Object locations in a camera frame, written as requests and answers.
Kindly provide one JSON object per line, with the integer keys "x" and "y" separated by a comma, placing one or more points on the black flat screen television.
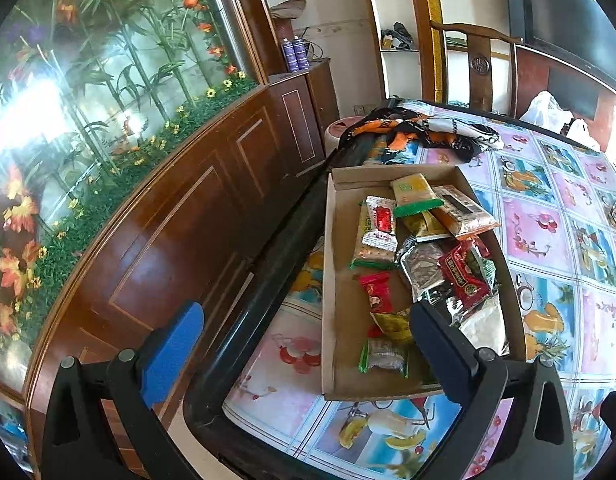
{"x": 577, "y": 32}

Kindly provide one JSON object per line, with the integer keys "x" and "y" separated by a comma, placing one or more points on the clear green edged packet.
{"x": 384, "y": 354}

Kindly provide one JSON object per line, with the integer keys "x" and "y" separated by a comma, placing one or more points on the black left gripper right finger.
{"x": 536, "y": 441}

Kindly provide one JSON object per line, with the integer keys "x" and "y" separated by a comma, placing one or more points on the dark green snack packet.
{"x": 480, "y": 262}

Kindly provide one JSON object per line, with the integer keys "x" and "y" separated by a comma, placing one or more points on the silver foil snack packet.
{"x": 435, "y": 296}

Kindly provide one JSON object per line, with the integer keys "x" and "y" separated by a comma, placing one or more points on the shallow cardboard box tray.
{"x": 346, "y": 306}

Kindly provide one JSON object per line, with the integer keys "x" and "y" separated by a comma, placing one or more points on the small red snack packet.
{"x": 466, "y": 286}

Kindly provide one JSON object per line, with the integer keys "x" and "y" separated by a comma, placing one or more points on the dark wooden chair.
{"x": 479, "y": 52}

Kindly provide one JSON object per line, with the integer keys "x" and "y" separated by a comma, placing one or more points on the olive yellow snack packet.
{"x": 425, "y": 227}

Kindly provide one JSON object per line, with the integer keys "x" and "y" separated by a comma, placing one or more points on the green yellow cracker packet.
{"x": 413, "y": 195}
{"x": 364, "y": 256}

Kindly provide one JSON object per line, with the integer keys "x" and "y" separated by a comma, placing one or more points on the orange black patterned cloth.
{"x": 400, "y": 126}

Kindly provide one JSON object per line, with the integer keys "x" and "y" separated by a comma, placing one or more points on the black shoes on shelf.
{"x": 396, "y": 38}

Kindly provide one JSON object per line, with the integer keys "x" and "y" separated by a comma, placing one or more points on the purple spray can right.
{"x": 301, "y": 54}

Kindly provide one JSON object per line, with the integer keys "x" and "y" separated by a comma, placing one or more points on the colourful patterned tablecloth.
{"x": 551, "y": 199}

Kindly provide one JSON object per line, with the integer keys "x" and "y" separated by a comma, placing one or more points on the orange cracker packet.
{"x": 461, "y": 215}

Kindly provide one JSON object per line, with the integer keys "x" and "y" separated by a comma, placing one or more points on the dark red snack packet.
{"x": 419, "y": 264}

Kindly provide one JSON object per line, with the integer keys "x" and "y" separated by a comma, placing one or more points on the purple spray can left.
{"x": 289, "y": 55}

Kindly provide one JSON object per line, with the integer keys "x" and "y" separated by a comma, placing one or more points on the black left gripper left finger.
{"x": 78, "y": 442}

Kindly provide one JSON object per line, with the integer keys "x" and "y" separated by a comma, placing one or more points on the red white small packet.
{"x": 381, "y": 233}

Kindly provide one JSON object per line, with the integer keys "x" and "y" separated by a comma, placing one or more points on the purple spray can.
{"x": 289, "y": 55}
{"x": 301, "y": 54}

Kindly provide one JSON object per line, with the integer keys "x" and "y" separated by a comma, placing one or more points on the bright red candy packet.
{"x": 377, "y": 290}

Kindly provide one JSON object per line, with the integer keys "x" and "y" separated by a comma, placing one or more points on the white plastic bag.
{"x": 545, "y": 112}

